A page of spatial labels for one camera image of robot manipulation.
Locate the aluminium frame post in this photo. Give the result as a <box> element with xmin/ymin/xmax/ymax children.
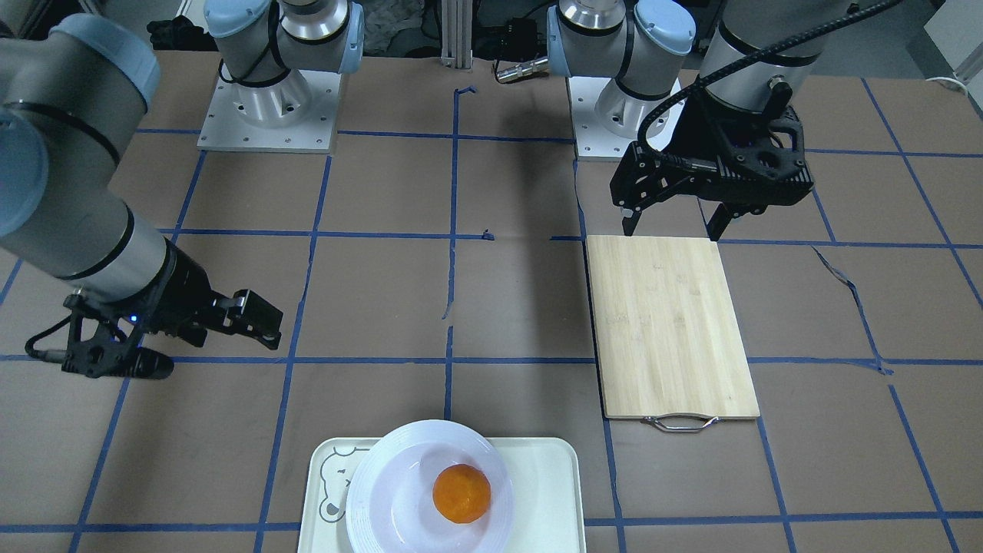
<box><xmin>440</xmin><ymin>0</ymin><xmax>474</xmax><ymax>71</ymax></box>

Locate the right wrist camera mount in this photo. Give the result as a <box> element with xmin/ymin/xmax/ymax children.
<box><xmin>25</xmin><ymin>293</ymin><xmax>174</xmax><ymax>380</ymax></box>

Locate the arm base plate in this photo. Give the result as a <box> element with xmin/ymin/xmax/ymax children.
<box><xmin>568</xmin><ymin>77</ymin><xmax>659</xmax><ymax>162</ymax></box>
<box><xmin>197</xmin><ymin>70</ymin><xmax>345</xmax><ymax>154</ymax></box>

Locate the white round plate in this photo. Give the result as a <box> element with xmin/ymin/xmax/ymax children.
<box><xmin>344</xmin><ymin>420</ymin><xmax>514</xmax><ymax>552</ymax></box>

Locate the cream bear tray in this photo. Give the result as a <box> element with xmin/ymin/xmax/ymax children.
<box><xmin>298</xmin><ymin>437</ymin><xmax>586</xmax><ymax>552</ymax></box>

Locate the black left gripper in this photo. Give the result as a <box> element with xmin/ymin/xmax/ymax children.
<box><xmin>611</xmin><ymin>97</ymin><xmax>776</xmax><ymax>242</ymax></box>

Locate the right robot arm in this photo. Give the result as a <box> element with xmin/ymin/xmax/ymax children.
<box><xmin>2</xmin><ymin>1</ymin><xmax>365</xmax><ymax>349</ymax></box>

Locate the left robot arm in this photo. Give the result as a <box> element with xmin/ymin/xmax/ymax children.
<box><xmin>545</xmin><ymin>1</ymin><xmax>826</xmax><ymax>240</ymax></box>

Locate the orange fruit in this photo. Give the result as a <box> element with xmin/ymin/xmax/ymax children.
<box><xmin>432</xmin><ymin>463</ymin><xmax>492</xmax><ymax>524</ymax></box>

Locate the bamboo cutting board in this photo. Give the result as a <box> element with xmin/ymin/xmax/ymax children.
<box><xmin>586</xmin><ymin>235</ymin><xmax>760</xmax><ymax>432</ymax></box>

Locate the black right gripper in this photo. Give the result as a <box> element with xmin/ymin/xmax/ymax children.
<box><xmin>138</xmin><ymin>240</ymin><xmax>283</xmax><ymax>351</ymax></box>

